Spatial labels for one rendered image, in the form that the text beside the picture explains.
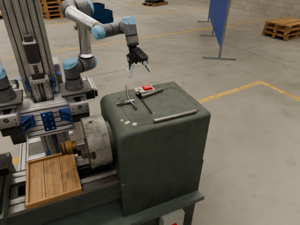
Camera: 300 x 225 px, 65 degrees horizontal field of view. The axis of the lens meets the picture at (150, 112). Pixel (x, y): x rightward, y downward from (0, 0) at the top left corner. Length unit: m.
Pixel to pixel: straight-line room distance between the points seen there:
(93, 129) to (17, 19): 0.99
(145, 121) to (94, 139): 0.30
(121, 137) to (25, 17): 1.13
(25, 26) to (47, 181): 1.09
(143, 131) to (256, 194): 1.78
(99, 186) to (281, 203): 1.92
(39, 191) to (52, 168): 0.18
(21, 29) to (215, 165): 2.36
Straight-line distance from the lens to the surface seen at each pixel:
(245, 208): 2.65
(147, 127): 1.30
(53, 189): 1.57
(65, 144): 1.47
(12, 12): 1.95
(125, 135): 1.27
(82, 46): 1.89
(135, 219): 1.77
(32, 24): 1.98
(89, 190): 1.54
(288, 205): 2.87
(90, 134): 1.36
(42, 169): 1.71
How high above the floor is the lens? 2.03
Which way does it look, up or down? 33 degrees down
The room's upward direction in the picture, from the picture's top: 1 degrees clockwise
